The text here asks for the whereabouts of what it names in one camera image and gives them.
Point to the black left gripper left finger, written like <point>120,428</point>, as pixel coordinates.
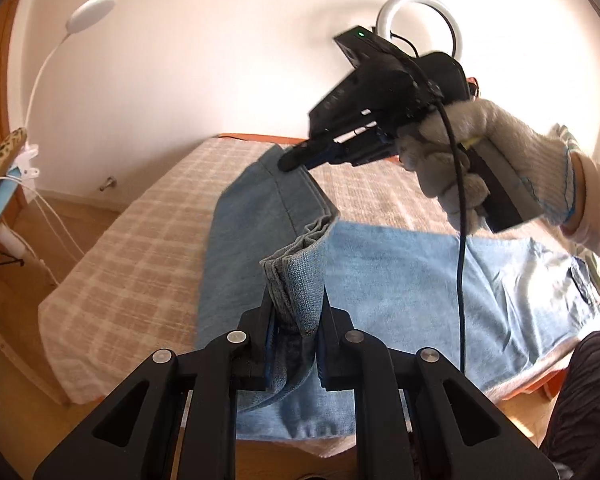
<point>175,415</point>

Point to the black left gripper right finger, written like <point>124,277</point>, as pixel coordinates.
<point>416,415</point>

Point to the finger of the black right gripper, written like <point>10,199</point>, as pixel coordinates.
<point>312,153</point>
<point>364,148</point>

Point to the light blue denim pants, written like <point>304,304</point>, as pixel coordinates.
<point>502,307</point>

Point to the white gloved right hand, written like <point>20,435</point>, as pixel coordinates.
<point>509,173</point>

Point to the beige plaid bed blanket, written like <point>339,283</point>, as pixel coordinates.
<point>137,290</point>

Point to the leopard print cloth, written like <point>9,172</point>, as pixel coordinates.
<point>11,147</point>

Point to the white ring light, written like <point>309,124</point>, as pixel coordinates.
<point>419,27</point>

